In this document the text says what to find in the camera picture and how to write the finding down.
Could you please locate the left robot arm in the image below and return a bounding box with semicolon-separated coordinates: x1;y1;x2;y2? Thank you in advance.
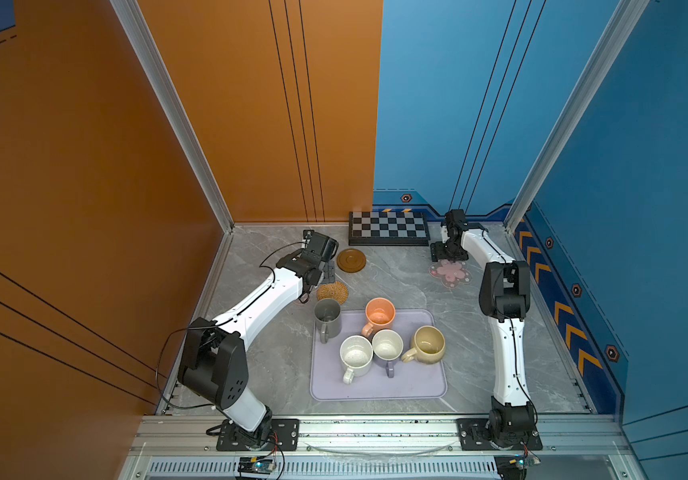
177;229;339;449

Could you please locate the brown wooden round coaster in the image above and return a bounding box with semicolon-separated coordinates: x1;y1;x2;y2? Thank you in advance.
336;248;367;273

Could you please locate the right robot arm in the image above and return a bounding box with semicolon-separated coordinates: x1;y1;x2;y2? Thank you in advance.
430;209;543;453

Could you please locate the lavender mug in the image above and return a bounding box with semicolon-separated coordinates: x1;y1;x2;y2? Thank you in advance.
371;329;404;379

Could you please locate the lavender silicone tray mat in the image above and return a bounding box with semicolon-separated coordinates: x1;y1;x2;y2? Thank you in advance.
310;310;447;401

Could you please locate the white mug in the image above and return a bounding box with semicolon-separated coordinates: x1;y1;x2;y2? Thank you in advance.
339;335;373;385

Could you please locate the orange mug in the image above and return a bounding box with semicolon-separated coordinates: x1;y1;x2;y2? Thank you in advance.
361;297;396;338

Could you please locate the black white chessboard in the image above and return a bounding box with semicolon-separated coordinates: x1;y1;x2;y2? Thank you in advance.
348;211;430;247

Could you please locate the aluminium front rail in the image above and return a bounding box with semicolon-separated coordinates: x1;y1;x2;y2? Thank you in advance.
119;414;646;479

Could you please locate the pink flower coaster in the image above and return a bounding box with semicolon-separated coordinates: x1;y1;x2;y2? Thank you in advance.
430;259;470;289

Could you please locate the circuit board right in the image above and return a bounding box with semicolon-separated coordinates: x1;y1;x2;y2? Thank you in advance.
494;455;541;480

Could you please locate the yellow mug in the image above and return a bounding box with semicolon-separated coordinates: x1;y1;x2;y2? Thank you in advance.
401;325;446;365

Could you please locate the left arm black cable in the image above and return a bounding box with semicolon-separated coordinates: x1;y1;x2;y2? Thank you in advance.
155;241;309;412

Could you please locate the yellow rattan round coaster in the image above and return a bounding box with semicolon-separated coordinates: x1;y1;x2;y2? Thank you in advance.
316;281;349;305

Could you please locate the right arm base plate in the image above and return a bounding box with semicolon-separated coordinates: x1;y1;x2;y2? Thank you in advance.
456;418;544;452

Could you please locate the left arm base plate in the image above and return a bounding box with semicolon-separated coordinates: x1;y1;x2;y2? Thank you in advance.
216;418;300;452

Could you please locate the green circuit board left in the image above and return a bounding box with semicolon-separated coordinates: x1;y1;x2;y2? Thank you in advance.
237;456;276;477

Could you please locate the grey mug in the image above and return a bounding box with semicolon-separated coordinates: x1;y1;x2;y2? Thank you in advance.
314;298;342;344

